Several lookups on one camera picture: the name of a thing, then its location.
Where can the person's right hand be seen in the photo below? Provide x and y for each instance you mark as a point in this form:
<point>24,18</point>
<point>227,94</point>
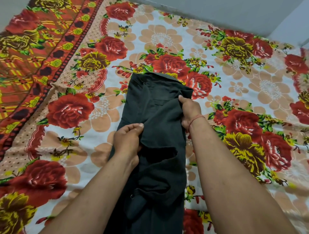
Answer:
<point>190,112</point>

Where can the person's right thumb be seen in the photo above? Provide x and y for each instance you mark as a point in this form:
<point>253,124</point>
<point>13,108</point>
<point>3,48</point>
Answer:
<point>182,102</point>

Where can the person's left hand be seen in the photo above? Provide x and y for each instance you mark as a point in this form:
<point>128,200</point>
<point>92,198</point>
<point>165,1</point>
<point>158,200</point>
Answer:
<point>126,142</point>

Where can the person's right forearm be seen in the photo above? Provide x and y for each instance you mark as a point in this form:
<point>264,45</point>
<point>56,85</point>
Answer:
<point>231,178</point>

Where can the person's left forearm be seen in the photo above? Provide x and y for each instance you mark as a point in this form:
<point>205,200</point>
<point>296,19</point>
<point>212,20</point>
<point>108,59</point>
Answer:
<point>89,200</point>

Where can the dark green shirt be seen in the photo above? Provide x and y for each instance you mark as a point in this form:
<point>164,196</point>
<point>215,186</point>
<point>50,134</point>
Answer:
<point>154,149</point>

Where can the floral bed sheet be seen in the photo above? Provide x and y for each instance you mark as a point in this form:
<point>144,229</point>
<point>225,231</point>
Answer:
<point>217,96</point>

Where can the person's left thumb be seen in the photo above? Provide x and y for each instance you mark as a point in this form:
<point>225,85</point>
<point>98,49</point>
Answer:
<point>136,127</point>

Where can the red thread wristband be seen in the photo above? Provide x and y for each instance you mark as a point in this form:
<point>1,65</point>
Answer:
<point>194,119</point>

